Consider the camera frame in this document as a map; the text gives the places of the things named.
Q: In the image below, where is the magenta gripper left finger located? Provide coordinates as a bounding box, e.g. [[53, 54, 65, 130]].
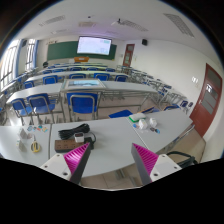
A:
[[39, 142, 92, 185]]

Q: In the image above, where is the black coiled cable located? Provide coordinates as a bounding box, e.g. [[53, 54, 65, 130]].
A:
[[58, 123, 97, 150]]

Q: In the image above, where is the white small box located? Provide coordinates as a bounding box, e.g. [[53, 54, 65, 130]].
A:
[[138, 119, 148, 130]]

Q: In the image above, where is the blue chair front centre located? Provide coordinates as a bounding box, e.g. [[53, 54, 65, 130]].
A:
[[67, 92, 98, 119]]

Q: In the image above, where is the white packet on desk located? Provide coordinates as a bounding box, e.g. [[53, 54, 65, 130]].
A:
[[149, 118, 157, 128]]

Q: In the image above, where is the red brown far door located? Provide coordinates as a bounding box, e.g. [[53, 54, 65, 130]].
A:
[[123, 44, 135, 67]]

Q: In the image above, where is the white charger plug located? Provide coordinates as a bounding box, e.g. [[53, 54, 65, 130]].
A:
[[74, 132, 84, 143]]

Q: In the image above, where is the blue chair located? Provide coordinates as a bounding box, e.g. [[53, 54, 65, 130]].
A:
[[67, 92, 98, 119], [11, 98, 33, 124], [27, 93, 56, 118]]

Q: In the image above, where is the blue chair far left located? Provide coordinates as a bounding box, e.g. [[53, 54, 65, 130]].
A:
[[11, 98, 33, 124]]

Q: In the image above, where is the clear plastic stand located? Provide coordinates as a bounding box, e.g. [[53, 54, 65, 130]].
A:
[[16, 128, 34, 151]]

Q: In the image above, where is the brown power strip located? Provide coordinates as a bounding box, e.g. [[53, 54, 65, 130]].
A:
[[54, 139, 83, 153]]

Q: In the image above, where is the black wall speaker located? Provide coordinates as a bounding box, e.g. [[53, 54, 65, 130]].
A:
[[142, 39, 148, 46]]

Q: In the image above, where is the green chalkboard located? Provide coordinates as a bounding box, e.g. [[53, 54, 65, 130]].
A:
[[47, 41, 117, 60]]

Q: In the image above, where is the blue chair front left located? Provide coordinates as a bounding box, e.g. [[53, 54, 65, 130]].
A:
[[27, 93, 56, 118]]

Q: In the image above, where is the green white box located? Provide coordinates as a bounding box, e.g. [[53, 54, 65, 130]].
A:
[[129, 113, 146, 122]]

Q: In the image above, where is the red brown side door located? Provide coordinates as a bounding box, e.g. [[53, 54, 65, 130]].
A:
[[190, 65, 222, 137]]

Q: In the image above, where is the ceiling projector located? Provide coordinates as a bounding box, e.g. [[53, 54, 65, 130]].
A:
[[111, 18, 123, 26]]

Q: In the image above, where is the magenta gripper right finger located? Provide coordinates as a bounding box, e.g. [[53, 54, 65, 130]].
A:
[[130, 143, 183, 186]]

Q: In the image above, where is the projector screen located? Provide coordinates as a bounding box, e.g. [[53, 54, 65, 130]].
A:
[[77, 36, 112, 55]]

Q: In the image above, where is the orange lectern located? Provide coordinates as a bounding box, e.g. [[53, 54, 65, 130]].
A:
[[74, 56, 89, 63]]

